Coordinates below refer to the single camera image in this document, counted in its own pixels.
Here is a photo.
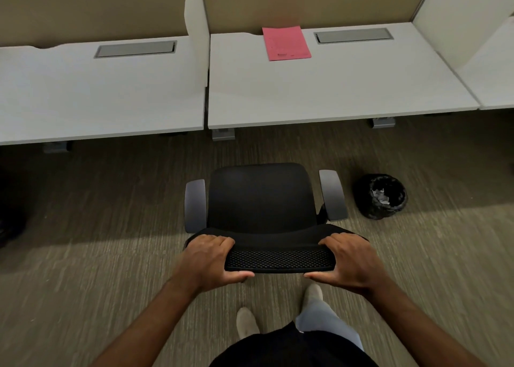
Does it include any beige partition panel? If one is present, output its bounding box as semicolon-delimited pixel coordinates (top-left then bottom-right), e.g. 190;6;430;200
0;0;189;49
199;0;436;35

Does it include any pink paper folder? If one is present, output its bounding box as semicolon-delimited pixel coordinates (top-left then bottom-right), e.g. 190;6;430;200
262;26;312;61

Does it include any person's beige left shoe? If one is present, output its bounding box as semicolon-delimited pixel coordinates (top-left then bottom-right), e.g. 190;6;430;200
236;307;260;339

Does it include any person's beige right shoe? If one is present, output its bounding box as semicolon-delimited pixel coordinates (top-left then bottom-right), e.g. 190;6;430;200
302;284;324;311

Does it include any grey chair armrest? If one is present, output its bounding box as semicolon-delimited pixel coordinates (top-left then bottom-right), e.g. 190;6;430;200
319;170;349;222
184;179;207;234

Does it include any white office desk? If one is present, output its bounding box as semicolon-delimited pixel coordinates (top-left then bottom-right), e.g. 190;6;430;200
0;36;207;146
207;22;481;130
456;17;514;110

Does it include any person's right hand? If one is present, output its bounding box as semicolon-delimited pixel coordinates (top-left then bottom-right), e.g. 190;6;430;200
304;233;388;297

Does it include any person's left forearm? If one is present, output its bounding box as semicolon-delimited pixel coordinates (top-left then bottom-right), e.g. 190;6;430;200
90;276;195;367

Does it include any grey desk cable hatch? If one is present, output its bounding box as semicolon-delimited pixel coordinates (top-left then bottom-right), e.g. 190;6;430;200
94;40;177;59
314;28;394;44

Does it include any person's right forearm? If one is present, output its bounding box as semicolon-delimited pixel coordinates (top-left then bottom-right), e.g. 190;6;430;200
366;276;488;367

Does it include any person's beige shoe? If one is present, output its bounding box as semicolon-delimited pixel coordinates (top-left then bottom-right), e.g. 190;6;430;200
236;307;260;339
302;284;324;311

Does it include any crumpled white paper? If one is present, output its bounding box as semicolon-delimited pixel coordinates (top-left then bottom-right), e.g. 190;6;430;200
371;188;392;207

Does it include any person's left hand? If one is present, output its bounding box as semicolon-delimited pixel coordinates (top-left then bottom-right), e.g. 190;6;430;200
173;234;255;297

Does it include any person's grey trouser leg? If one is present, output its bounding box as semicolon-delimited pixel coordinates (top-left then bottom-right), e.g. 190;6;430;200
295;298;364;351

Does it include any black lined trash bin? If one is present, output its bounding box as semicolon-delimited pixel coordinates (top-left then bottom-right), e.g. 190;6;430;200
353;174;409;220

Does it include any black office chair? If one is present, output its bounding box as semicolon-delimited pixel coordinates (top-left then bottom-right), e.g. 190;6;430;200
184;163;368;275

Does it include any person's black shirt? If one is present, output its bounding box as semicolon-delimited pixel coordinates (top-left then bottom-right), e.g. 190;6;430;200
209;323;378;367

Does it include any white desk divider panel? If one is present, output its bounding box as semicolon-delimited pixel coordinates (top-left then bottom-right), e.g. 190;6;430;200
184;0;210;88
412;0;514;72

